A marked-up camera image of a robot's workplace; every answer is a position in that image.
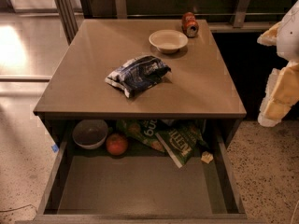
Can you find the blue chip bag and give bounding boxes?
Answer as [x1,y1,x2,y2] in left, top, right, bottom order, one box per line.
[105,55,171,98]

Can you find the black floor cable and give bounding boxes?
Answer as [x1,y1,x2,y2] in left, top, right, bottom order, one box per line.
[0,203,38,214]

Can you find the red soda can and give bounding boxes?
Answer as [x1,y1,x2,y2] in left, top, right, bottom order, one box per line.
[181,12,199,37]

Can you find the red apple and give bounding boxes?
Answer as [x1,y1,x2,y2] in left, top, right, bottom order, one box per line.
[106,133,128,156]

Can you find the grey metal bracket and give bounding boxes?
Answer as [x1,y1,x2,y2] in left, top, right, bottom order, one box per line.
[231,0,250,28]
[115,0,127,19]

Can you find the grey metal bracket right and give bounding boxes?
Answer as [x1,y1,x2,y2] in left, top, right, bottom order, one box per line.
[231,0,250,28]

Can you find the grey bowl in drawer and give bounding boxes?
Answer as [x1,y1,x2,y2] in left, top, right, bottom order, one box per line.
[72,119,108,149]

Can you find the grey cabinet with top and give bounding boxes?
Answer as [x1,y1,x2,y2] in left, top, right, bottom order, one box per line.
[34,20,246,141]

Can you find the green kettle chip bag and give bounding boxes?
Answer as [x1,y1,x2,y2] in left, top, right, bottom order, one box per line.
[156,120,209,168]

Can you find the metal frame post left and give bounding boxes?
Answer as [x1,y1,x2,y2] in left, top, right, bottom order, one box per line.
[54,0,78,44]

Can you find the white bowl on cabinet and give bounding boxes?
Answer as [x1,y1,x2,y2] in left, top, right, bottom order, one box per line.
[149,30,188,54]

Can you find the open top drawer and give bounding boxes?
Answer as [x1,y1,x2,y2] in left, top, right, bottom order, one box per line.
[17,121,263,224]

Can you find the blue tape piece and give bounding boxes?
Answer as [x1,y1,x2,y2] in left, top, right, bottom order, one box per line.
[51,144,59,153]

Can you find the grey metal bracket left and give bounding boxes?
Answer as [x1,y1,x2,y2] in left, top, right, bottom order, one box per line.
[115,0,127,19]

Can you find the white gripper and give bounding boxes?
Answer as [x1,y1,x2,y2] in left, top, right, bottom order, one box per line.
[257,0,299,127]

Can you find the small yellow white object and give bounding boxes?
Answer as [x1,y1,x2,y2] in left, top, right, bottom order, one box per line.
[201,151,213,164]

